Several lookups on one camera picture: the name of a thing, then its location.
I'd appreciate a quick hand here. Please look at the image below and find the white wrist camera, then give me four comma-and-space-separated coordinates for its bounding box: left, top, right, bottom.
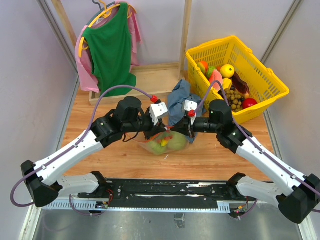
183, 99, 202, 125
149, 102, 169, 126

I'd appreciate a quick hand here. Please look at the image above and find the red apple toy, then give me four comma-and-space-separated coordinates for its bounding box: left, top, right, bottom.
242, 98, 258, 109

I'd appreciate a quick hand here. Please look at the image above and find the green custard apple toy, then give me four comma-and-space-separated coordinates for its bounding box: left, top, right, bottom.
205, 66, 216, 79

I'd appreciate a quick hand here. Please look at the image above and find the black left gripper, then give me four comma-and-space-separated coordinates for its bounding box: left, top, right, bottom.
123, 109, 167, 140

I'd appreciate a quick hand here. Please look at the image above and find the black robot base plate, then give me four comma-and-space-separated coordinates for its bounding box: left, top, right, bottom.
77, 178, 247, 210

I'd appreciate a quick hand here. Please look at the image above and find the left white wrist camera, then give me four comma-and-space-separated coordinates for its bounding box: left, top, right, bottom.
149, 102, 169, 126

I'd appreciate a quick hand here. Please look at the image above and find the green cabbage toy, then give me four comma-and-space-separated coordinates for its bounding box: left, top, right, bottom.
167, 131, 188, 151
147, 141, 167, 155

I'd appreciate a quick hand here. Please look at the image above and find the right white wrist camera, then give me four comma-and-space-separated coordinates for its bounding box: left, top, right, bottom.
183, 99, 202, 125

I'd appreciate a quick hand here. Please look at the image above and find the yellow banana toy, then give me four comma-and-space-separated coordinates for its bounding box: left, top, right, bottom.
160, 139, 169, 147

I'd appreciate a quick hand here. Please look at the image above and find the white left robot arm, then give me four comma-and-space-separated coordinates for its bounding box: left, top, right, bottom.
21, 96, 168, 208

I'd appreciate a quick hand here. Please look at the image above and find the yellow clothes hanger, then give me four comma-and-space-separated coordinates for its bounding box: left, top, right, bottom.
77, 2, 137, 58

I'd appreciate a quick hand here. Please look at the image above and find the yellow bell pepper toy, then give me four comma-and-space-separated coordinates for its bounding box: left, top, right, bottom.
222, 78, 233, 90

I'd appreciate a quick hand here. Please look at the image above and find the watermelon slice toy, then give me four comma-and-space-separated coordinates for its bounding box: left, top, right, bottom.
209, 69, 223, 92

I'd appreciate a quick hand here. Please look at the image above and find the yellow plastic basket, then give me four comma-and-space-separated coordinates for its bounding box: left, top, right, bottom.
185, 35, 290, 124

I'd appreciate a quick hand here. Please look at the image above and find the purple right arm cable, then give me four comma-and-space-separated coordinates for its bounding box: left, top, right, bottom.
193, 79, 320, 213

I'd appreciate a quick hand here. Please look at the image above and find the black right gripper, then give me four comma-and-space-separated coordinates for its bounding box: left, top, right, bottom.
170, 114, 221, 139

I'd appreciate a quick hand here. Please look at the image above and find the orange peach toy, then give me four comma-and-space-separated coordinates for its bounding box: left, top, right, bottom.
197, 61, 209, 75

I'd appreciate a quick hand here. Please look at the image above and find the grey clothes hanger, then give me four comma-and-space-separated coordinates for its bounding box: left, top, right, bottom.
87, 0, 116, 25

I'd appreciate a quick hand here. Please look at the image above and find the clear zip top bag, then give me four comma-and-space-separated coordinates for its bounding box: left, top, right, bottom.
138, 129, 190, 156

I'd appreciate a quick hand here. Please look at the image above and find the wooden clothes rack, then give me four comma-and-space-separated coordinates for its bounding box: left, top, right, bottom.
51, 0, 192, 106

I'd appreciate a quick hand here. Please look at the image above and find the blue crumpled cloth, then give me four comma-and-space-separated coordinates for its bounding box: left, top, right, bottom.
166, 79, 207, 145

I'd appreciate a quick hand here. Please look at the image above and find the cherry tomato branch toy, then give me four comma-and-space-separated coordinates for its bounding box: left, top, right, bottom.
160, 132, 173, 141

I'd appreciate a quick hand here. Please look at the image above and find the green tank top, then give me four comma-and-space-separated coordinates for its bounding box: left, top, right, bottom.
82, 2, 137, 98

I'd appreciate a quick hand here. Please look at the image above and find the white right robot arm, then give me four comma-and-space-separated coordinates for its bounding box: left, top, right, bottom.
172, 100, 320, 224

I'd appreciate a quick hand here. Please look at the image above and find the yellow lemon toy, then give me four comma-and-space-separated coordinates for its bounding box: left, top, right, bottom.
219, 64, 235, 78

